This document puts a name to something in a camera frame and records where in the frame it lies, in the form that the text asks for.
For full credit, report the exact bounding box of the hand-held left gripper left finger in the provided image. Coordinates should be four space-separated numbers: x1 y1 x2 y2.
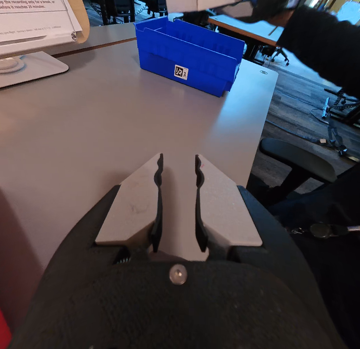
95 153 164 253

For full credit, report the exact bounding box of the wooden-edged table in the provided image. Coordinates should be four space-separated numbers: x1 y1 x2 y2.
208 10 294 47

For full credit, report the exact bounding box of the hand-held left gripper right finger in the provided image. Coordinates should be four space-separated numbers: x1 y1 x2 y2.
195 154 263 253

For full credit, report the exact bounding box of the black badge reel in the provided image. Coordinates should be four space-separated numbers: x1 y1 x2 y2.
287 222 360 239

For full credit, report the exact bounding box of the printed instruction sheet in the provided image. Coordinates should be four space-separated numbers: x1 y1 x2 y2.
0 0 78 43

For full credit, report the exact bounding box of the blue plastic bin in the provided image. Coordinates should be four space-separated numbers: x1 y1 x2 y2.
133 17 246 98

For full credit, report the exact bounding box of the person's right forearm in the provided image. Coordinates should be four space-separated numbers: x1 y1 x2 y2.
277 6 360 98

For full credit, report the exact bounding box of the red plastic bin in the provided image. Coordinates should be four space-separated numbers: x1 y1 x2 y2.
0 186 47 349

